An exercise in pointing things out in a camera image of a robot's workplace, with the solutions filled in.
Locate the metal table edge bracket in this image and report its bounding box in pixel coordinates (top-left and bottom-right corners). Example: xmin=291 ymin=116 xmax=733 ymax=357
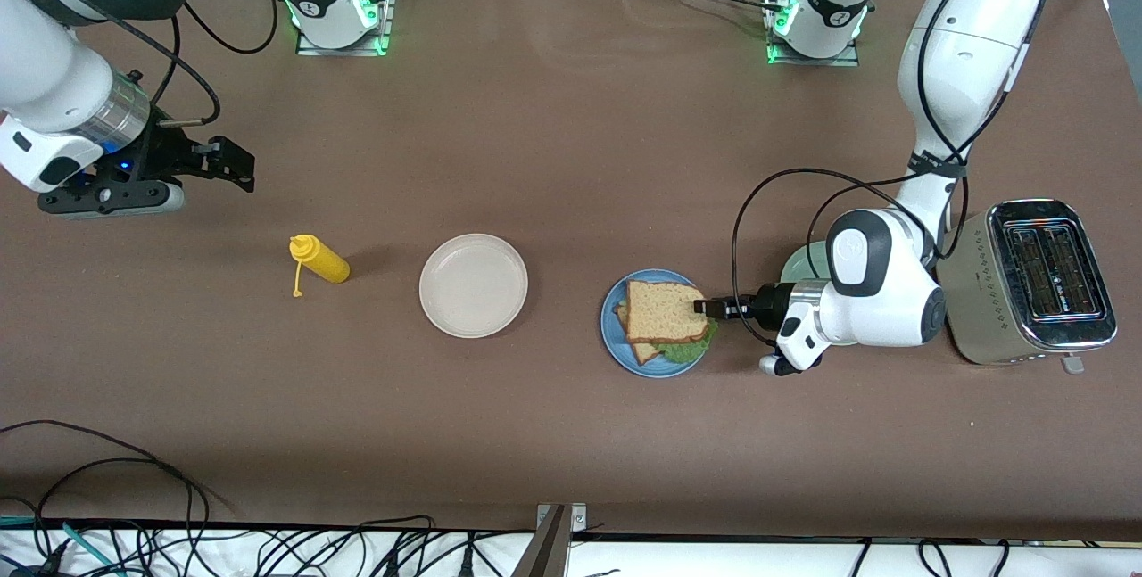
xmin=513 ymin=503 xmax=590 ymax=577

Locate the black cable bundle strand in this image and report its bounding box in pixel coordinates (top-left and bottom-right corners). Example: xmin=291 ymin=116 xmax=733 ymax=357
xmin=259 ymin=516 xmax=438 ymax=577

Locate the beige round plate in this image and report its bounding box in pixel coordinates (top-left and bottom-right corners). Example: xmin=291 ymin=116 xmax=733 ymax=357
xmin=418 ymin=234 xmax=529 ymax=339

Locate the blue round plate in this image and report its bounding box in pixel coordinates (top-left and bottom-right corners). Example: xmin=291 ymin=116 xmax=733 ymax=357
xmin=600 ymin=269 xmax=714 ymax=379

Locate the teal cable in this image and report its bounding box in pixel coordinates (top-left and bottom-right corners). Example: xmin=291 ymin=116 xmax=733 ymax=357
xmin=0 ymin=515 xmax=119 ymax=577

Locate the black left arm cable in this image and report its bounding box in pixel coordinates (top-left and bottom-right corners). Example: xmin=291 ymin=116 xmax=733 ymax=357
xmin=732 ymin=0 xmax=1085 ymax=348

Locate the black floor cable loop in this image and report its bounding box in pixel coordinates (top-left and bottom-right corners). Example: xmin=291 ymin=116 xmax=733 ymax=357
xmin=34 ymin=457 xmax=195 ymax=560
xmin=0 ymin=420 xmax=211 ymax=551

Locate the yellow squeeze sauce bottle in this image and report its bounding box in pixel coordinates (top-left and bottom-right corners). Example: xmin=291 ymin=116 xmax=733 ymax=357
xmin=289 ymin=235 xmax=352 ymax=299

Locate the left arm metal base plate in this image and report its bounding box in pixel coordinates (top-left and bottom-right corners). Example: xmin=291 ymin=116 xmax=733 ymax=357
xmin=765 ymin=0 xmax=862 ymax=67

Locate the green lettuce leaf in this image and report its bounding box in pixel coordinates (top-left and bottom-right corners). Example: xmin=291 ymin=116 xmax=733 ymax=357
xmin=658 ymin=317 xmax=719 ymax=364

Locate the brown bread slice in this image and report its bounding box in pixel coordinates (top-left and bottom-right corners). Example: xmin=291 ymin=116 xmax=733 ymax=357
xmin=625 ymin=279 xmax=710 ymax=344
xmin=615 ymin=301 xmax=663 ymax=367

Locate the beige and chrome toaster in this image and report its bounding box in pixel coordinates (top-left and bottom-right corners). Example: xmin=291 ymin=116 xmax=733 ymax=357
xmin=935 ymin=199 xmax=1119 ymax=375

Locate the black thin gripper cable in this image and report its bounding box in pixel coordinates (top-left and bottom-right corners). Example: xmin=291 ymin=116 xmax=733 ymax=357
xmin=54 ymin=0 xmax=222 ymax=127

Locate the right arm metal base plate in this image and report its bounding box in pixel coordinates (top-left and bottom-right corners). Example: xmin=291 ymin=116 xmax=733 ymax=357
xmin=295 ymin=0 xmax=398 ymax=57

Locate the green round plate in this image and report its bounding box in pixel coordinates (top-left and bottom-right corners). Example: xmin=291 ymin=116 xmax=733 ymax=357
xmin=781 ymin=241 xmax=835 ymax=285

